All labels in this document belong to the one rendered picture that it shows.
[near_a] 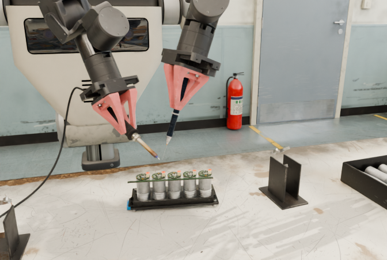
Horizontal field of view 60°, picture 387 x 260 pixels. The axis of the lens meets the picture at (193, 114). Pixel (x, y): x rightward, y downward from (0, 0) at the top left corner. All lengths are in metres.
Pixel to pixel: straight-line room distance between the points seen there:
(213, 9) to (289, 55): 3.05
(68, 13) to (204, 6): 0.27
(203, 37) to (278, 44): 2.91
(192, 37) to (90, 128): 0.47
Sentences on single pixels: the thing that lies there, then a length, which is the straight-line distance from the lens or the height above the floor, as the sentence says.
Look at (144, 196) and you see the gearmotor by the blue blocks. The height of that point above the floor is 0.78.
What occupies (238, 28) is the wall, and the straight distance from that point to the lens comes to 3.34.
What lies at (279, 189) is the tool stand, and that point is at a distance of 0.67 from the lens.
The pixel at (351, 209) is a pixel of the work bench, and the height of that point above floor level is 0.75.
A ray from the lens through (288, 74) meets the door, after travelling 3.59.
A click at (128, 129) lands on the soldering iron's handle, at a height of 0.88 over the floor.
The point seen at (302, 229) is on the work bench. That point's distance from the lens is 0.61.
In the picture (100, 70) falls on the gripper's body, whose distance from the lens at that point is 0.65.
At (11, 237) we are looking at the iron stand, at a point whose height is 0.78.
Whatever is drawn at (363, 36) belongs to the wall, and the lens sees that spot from 4.11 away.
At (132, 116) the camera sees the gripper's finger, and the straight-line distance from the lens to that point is 0.66.
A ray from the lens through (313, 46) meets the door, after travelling 3.70.
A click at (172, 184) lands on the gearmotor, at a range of 0.61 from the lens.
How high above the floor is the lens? 1.09
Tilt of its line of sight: 16 degrees down
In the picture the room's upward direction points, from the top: straight up
